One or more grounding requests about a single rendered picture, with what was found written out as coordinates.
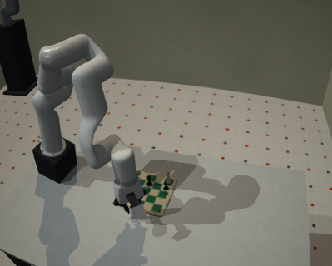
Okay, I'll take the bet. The green and cream chessboard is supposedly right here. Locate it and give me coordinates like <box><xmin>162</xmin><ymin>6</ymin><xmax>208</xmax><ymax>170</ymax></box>
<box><xmin>139</xmin><ymin>170</ymin><xmax>178</xmax><ymax>217</ymax></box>

